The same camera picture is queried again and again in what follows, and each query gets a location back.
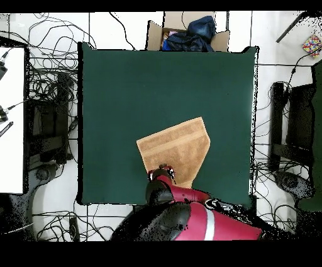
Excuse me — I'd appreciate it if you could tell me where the tan terry towel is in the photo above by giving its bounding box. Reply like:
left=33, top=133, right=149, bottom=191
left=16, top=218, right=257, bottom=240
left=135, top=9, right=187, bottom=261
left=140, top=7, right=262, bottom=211
left=136, top=116, right=211, bottom=189

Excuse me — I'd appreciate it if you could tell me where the multicoloured patterned item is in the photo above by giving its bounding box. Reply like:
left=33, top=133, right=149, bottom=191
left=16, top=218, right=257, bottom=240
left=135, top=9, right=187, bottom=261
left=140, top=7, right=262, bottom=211
left=301, top=33, right=322, bottom=59

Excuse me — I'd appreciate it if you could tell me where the dark green table cloth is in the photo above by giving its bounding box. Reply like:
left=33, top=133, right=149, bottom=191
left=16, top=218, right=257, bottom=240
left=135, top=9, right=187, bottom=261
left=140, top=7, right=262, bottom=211
left=77, top=42, right=258, bottom=206

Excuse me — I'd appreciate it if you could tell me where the black power strip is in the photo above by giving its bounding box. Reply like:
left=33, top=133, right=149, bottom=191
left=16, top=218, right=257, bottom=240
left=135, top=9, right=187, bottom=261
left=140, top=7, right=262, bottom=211
left=68, top=216, right=81, bottom=241

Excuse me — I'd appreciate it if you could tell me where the black round stand foot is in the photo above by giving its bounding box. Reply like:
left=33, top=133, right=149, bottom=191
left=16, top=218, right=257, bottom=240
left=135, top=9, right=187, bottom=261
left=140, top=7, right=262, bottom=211
left=274, top=171, right=315, bottom=200
left=35, top=168, right=51, bottom=181

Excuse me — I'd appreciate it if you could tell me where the brown cardboard box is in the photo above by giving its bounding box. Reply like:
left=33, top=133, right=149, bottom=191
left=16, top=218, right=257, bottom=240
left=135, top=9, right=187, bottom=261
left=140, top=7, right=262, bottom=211
left=145, top=11, right=231, bottom=53

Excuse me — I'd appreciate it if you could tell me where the white side table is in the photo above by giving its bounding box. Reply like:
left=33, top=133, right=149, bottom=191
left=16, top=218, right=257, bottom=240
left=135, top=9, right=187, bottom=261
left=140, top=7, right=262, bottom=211
left=0, top=46, right=26, bottom=195

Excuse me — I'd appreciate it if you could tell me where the dark blue clothing pile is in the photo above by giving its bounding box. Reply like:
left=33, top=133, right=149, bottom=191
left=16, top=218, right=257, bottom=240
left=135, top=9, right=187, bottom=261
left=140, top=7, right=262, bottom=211
left=162, top=15, right=217, bottom=52

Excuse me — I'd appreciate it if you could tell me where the black slotted strip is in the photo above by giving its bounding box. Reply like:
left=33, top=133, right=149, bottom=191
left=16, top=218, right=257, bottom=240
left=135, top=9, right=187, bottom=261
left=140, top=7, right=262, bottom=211
left=0, top=121, right=14, bottom=138

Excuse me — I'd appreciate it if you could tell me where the green cloth side table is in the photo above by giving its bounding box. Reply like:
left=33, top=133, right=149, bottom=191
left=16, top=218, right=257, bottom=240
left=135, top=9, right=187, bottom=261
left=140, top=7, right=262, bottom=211
left=297, top=59, right=322, bottom=212

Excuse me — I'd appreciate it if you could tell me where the thin black rod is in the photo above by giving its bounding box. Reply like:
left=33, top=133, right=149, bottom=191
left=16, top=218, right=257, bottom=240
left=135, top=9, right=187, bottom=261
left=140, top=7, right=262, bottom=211
left=275, top=11, right=309, bottom=43

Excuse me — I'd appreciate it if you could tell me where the black cable tangle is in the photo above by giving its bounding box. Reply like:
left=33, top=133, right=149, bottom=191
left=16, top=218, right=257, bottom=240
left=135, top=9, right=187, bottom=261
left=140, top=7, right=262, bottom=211
left=32, top=198, right=116, bottom=241
left=248, top=100, right=300, bottom=235
left=0, top=12, right=97, bottom=101

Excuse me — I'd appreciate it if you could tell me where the black equipment frame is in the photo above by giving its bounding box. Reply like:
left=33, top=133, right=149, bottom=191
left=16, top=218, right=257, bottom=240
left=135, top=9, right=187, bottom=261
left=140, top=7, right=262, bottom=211
left=25, top=71, right=74, bottom=167

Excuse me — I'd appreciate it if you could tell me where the single black cable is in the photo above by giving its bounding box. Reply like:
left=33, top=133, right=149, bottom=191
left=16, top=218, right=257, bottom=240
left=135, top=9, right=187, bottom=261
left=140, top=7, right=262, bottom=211
left=108, top=11, right=136, bottom=50

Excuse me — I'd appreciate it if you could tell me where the black cable with connector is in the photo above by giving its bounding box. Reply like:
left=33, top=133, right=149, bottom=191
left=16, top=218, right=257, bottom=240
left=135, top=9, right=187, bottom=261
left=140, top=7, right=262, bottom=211
left=286, top=51, right=322, bottom=88

